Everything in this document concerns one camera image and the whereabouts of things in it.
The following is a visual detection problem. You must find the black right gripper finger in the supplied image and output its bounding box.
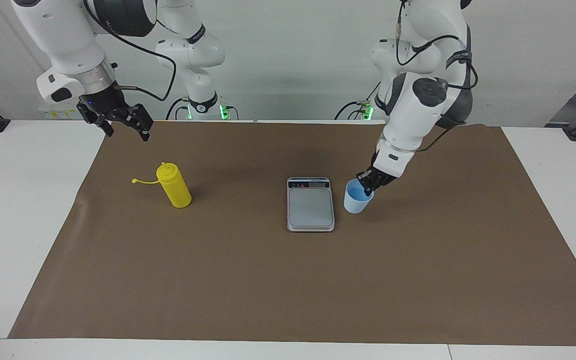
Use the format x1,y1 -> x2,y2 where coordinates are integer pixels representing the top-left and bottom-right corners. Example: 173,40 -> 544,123
118,103 -> 155,143
84,112 -> 116,138

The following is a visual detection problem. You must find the light blue paper cup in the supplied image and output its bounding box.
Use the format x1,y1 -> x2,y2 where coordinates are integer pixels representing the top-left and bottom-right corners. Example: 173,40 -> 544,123
344,179 -> 375,215

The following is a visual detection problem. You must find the yellow squeeze bottle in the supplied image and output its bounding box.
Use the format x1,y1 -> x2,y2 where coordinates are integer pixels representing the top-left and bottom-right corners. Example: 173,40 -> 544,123
131,162 -> 193,209

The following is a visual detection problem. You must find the silver digital kitchen scale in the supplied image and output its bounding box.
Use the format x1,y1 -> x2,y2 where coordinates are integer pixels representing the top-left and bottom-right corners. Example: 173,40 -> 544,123
286,176 -> 336,233

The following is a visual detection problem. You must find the brown table mat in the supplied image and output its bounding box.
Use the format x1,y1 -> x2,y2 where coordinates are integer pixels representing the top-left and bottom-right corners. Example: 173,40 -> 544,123
8,120 -> 576,347

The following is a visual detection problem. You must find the black arm base cable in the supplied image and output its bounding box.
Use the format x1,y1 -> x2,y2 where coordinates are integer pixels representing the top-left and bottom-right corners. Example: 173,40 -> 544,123
165,96 -> 192,121
334,82 -> 375,121

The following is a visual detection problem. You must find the white wall socket box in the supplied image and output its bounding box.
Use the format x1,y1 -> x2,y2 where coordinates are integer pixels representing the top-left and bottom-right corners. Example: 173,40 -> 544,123
38,102 -> 85,120

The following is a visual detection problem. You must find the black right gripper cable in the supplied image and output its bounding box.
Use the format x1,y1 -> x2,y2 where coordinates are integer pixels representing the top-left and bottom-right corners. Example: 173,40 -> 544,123
83,0 -> 178,102

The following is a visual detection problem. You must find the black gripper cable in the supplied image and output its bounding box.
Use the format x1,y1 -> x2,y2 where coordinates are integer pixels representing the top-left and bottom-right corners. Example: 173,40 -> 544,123
83,0 -> 178,102
395,0 -> 479,152

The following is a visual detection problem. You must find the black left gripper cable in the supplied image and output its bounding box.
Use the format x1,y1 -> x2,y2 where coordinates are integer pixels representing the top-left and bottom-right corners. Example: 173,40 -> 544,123
395,0 -> 479,152

